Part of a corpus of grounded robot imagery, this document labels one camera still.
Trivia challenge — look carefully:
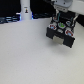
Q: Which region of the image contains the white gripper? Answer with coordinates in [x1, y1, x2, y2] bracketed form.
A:
[51, 0, 79, 29]

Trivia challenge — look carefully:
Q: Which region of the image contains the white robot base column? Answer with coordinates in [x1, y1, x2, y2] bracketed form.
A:
[20, 0, 32, 20]

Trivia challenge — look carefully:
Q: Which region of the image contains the red white kcup in drawer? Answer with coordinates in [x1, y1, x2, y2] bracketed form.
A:
[49, 24, 57, 30]

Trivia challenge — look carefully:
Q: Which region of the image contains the dark background equipment left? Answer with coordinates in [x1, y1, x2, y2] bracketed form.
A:
[0, 0, 21, 24]

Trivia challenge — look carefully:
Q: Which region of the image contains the red white kcup right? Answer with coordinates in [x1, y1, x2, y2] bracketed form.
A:
[65, 29, 73, 36]

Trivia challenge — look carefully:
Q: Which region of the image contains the dark background equipment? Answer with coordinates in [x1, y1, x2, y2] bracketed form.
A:
[0, 0, 21, 24]
[30, 0, 54, 19]

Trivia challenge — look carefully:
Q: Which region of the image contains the dark background equipment center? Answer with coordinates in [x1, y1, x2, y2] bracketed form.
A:
[30, 0, 54, 19]

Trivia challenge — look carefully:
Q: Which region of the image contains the black kcup holder drawer box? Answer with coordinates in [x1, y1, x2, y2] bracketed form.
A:
[46, 17, 75, 47]

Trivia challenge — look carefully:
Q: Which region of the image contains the green lid white kcup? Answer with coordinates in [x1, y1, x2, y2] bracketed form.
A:
[58, 22, 65, 28]

